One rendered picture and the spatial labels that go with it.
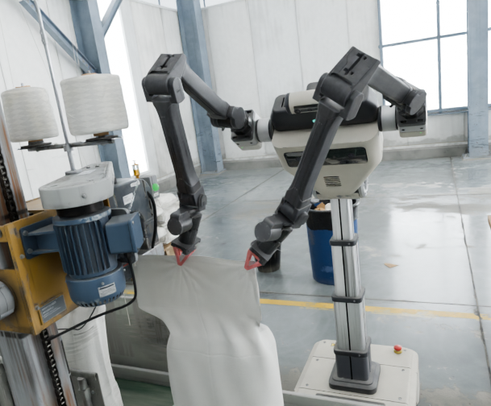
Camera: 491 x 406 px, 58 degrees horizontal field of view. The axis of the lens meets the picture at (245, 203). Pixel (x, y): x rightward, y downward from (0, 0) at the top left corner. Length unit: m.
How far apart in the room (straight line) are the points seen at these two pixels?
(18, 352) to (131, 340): 0.93
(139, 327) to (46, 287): 0.93
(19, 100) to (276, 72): 8.47
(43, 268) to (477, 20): 8.18
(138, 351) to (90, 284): 1.12
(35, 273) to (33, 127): 0.43
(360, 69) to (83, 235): 0.79
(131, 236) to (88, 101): 0.38
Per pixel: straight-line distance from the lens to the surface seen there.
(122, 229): 1.18
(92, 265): 1.22
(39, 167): 6.71
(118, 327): 2.30
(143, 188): 1.67
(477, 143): 8.86
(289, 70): 9.61
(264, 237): 1.22
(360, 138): 1.55
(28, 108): 1.46
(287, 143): 1.62
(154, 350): 2.24
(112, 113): 1.27
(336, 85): 1.07
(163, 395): 2.09
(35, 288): 1.33
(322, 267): 3.69
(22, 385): 1.51
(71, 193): 1.15
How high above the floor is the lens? 1.57
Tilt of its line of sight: 13 degrees down
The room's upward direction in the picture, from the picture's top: 7 degrees counter-clockwise
